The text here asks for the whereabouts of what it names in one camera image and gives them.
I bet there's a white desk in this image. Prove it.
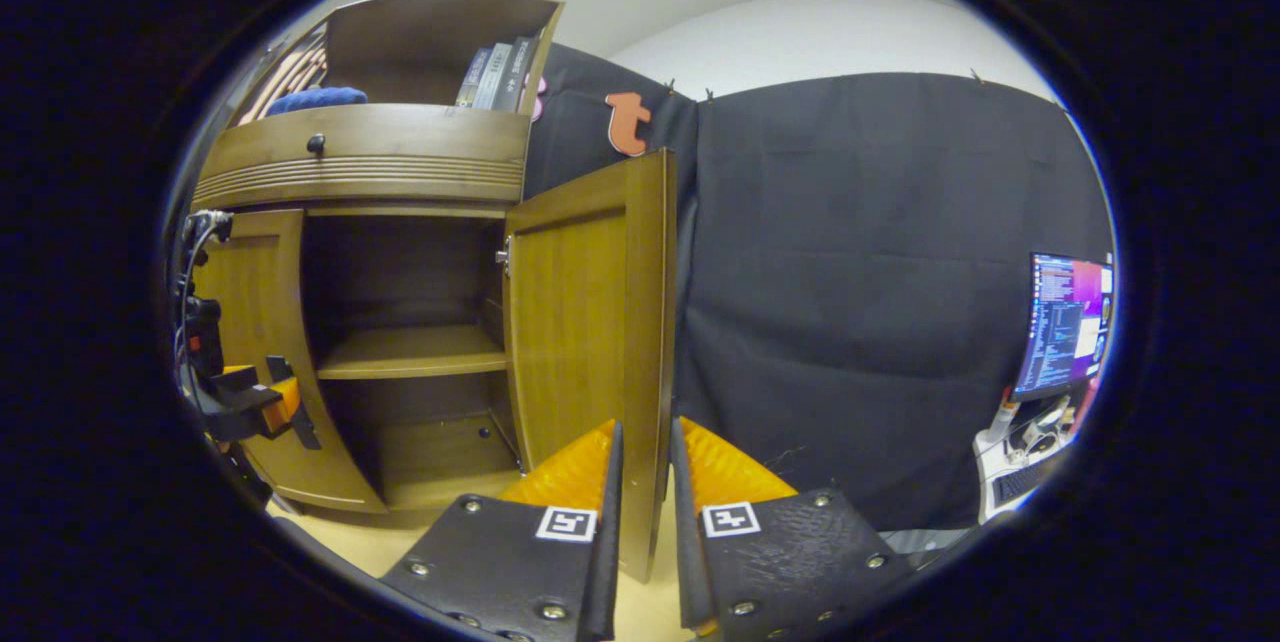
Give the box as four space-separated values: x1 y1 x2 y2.
974 407 1086 525

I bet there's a black keyboard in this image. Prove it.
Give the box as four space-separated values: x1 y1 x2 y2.
990 457 1063 510

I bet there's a black backdrop cloth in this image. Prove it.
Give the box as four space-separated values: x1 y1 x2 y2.
520 42 1114 533

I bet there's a blue folded towel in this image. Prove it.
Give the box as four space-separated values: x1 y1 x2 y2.
265 86 369 117

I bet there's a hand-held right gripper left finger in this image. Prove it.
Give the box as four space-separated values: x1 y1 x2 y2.
380 419 626 641

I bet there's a black book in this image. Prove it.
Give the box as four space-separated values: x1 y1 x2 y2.
496 35 542 114

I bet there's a grey book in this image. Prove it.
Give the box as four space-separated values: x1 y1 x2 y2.
474 42 514 111

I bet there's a computer monitor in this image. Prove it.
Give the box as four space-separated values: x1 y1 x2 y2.
1010 252 1115 403

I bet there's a blue book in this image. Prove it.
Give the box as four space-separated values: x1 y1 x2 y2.
456 47 491 109

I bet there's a wooden cabinet shelf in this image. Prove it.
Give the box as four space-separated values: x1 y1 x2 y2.
317 324 509 381

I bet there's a wooden cabinet door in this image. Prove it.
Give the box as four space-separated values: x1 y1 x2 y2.
190 209 388 514
500 148 678 583

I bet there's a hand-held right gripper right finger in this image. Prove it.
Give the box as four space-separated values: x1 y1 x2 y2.
670 416 916 638

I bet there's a wooden double-door shoe cabinet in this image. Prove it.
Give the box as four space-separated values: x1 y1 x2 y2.
186 0 566 523

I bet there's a wooden cabinet drawer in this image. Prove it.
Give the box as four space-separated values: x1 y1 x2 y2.
190 103 533 213

